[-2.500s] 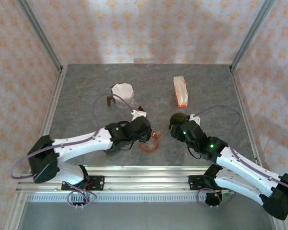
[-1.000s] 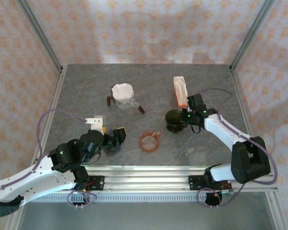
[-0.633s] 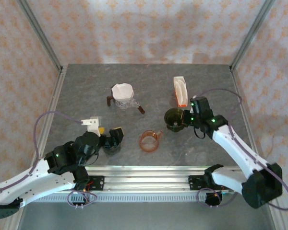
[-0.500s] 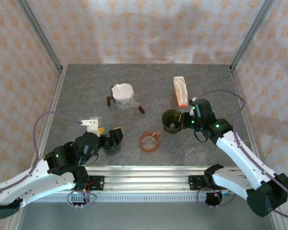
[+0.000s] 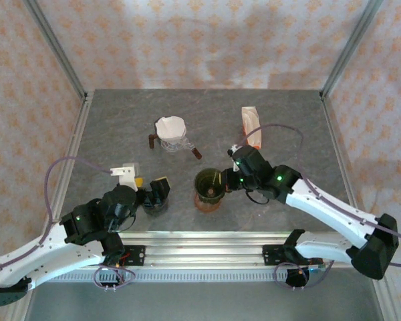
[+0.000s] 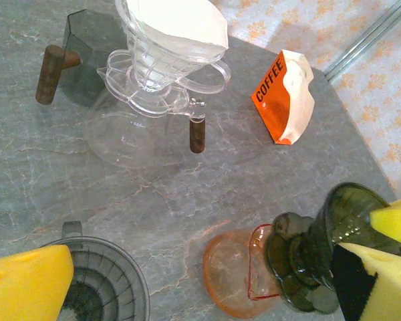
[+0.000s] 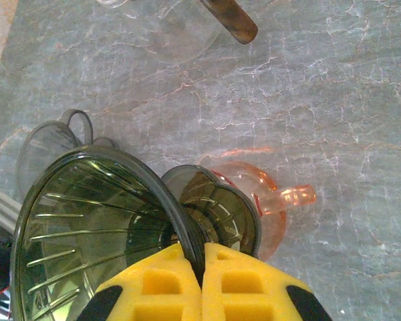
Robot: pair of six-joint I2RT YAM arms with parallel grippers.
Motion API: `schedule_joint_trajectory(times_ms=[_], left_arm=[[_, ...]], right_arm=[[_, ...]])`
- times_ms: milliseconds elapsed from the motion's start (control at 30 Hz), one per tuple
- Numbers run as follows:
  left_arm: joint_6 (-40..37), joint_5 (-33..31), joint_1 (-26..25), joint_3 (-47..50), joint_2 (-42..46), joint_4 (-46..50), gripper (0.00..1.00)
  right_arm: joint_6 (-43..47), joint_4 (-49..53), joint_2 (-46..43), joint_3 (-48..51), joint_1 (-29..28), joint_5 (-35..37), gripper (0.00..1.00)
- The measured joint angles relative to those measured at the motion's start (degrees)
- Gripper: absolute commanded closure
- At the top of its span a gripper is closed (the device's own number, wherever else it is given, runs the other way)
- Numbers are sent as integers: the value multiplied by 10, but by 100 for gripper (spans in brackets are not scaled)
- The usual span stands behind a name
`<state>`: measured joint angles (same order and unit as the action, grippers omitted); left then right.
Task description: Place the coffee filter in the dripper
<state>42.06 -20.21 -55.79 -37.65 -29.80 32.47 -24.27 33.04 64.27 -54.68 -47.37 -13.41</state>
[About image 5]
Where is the smoke grey plastic dripper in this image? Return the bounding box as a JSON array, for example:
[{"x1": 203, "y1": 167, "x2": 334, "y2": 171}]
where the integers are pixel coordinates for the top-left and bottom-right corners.
[{"x1": 142, "y1": 192, "x2": 170, "y2": 218}]

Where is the dark green plastic dripper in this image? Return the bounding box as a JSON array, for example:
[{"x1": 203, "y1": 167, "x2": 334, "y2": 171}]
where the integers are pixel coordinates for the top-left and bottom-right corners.
[{"x1": 193, "y1": 168, "x2": 227, "y2": 205}]

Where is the orange ring holder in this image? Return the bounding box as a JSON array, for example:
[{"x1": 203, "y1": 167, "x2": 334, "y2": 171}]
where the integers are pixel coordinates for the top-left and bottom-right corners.
[{"x1": 194, "y1": 197, "x2": 223, "y2": 214}]

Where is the clear glass dripper wooden handle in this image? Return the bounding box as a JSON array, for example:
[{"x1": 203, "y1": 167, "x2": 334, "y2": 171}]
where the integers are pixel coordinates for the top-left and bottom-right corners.
[{"x1": 157, "y1": 132, "x2": 203, "y2": 160}]

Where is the white paper coffee filter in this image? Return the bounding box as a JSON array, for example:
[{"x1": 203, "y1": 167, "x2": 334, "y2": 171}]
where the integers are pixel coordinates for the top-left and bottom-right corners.
[{"x1": 154, "y1": 115, "x2": 188, "y2": 142}]

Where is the orange white coffee filter pack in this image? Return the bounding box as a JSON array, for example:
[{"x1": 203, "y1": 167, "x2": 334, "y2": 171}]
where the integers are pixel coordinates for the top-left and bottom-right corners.
[{"x1": 241, "y1": 106, "x2": 263, "y2": 150}]

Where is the orange patterned fabric backdrop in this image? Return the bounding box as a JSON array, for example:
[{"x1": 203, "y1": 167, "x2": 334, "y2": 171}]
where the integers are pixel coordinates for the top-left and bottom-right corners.
[{"x1": 0, "y1": 0, "x2": 401, "y2": 321}]

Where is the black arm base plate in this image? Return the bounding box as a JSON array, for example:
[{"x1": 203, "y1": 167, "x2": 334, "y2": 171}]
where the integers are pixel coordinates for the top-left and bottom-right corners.
[
  {"x1": 262, "y1": 245, "x2": 288, "y2": 267},
  {"x1": 118, "y1": 245, "x2": 146, "y2": 268}
]

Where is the aluminium mounting rail beam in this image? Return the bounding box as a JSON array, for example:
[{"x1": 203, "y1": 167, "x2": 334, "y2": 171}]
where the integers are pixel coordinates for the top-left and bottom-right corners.
[{"x1": 68, "y1": 229, "x2": 388, "y2": 269}]

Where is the aluminium table side rail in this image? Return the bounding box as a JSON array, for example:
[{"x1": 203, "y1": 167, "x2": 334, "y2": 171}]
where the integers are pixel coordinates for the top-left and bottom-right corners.
[
  {"x1": 320, "y1": 95, "x2": 398, "y2": 321},
  {"x1": 5, "y1": 93, "x2": 95, "y2": 321}
]

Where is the white slotted cable duct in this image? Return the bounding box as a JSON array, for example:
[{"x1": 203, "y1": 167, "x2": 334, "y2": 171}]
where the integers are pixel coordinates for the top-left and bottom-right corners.
[{"x1": 63, "y1": 269, "x2": 288, "y2": 284}]

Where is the aluminium frame post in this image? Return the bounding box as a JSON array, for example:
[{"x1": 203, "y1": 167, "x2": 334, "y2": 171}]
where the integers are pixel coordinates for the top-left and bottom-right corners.
[
  {"x1": 22, "y1": 0, "x2": 90, "y2": 101},
  {"x1": 320, "y1": 0, "x2": 385, "y2": 101}
]

